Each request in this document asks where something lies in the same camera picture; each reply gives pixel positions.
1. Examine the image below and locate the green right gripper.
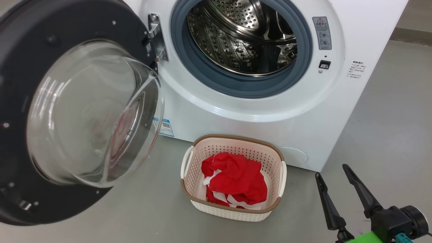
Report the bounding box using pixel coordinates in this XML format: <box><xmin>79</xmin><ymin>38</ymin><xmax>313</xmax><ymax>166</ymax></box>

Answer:
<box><xmin>315</xmin><ymin>164</ymin><xmax>386</xmax><ymax>243</ymax></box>

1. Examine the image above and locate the black washing machine door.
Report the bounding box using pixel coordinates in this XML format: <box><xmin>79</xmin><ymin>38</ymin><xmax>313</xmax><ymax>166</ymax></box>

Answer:
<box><xmin>0</xmin><ymin>0</ymin><xmax>166</xmax><ymax>226</ymax></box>

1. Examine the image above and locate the grey warning sticker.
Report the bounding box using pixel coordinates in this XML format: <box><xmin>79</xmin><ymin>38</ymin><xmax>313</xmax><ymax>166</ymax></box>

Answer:
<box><xmin>312</xmin><ymin>16</ymin><xmax>332</xmax><ymax>51</ymax></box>

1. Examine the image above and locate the grey door gasket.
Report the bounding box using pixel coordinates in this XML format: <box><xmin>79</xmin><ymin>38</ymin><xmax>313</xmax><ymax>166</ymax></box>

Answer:
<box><xmin>170</xmin><ymin>0</ymin><xmax>314</xmax><ymax>99</ymax></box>

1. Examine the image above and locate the plain red garment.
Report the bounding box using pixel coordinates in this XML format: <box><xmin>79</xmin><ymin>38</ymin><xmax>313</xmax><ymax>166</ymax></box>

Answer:
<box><xmin>201</xmin><ymin>152</ymin><xmax>268</xmax><ymax>205</ymax></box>

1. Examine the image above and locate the metal door hinge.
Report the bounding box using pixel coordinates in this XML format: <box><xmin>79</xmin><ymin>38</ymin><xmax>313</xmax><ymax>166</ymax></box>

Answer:
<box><xmin>147</xmin><ymin>13</ymin><xmax>169</xmax><ymax>62</ymax></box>

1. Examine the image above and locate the round white filter cover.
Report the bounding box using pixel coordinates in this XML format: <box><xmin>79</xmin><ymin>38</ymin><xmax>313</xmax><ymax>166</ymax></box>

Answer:
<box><xmin>277</xmin><ymin>146</ymin><xmax>309</xmax><ymax>166</ymax></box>

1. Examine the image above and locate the white front-load washing machine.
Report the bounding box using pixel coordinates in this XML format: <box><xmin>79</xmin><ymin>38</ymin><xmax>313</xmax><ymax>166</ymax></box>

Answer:
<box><xmin>121</xmin><ymin>0</ymin><xmax>409</xmax><ymax>172</ymax></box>

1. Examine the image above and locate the steel washing drum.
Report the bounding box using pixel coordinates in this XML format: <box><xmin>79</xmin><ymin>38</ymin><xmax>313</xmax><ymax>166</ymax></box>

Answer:
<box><xmin>187</xmin><ymin>0</ymin><xmax>298</xmax><ymax>77</ymax></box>

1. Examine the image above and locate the small text sticker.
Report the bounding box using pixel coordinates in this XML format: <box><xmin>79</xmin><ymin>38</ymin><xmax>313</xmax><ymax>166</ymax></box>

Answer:
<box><xmin>347</xmin><ymin>61</ymin><xmax>367</xmax><ymax>80</ymax></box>

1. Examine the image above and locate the cream perforated laundry basket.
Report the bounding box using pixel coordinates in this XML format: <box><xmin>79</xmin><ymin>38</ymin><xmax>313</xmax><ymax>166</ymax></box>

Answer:
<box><xmin>180</xmin><ymin>134</ymin><xmax>288</xmax><ymax>222</ymax></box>

